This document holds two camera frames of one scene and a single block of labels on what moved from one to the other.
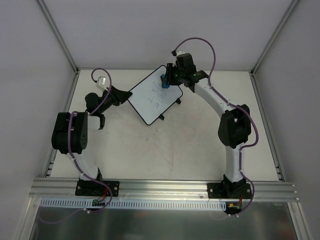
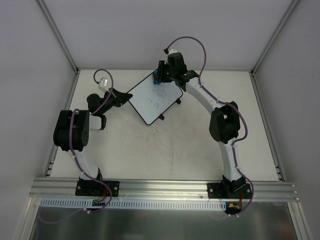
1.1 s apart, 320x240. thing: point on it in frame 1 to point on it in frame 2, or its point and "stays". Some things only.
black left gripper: (116, 95) stays
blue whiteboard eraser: (164, 84) to (156, 78)
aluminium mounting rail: (65, 189) stays
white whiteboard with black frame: (152, 98) stays
